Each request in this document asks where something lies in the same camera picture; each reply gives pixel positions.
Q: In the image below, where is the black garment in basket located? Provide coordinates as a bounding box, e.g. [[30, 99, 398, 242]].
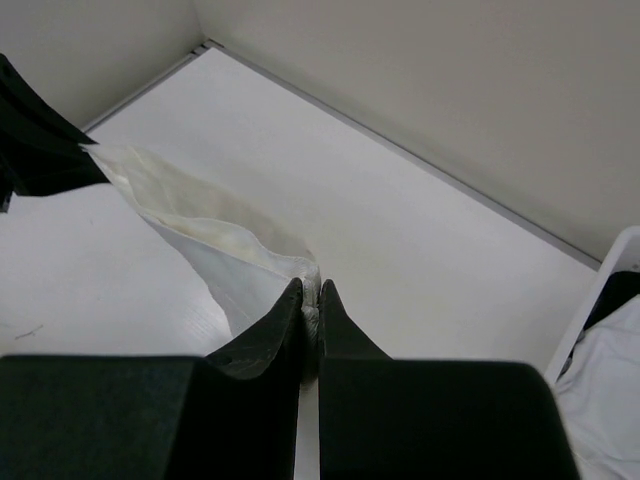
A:
[[583, 271, 640, 330]]

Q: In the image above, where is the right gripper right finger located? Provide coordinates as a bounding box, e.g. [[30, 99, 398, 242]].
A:
[[318, 281, 579, 479]]

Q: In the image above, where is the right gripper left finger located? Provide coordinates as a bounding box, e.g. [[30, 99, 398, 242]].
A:
[[1, 280, 304, 479]]

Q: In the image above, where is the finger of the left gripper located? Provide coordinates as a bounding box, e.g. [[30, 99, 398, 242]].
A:
[[1, 56, 109, 213]]

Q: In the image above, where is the white skirt in basket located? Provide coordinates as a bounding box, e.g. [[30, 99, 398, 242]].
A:
[[555, 297, 639, 479]]

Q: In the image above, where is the cream pleated skirt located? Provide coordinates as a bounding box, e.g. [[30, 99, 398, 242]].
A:
[[79, 143, 321, 346]]

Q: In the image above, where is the white plastic basket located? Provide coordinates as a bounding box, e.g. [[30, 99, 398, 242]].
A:
[[543, 226, 639, 385]]

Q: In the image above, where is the aluminium table edge rail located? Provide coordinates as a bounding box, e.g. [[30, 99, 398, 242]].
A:
[[190, 39, 601, 270]]

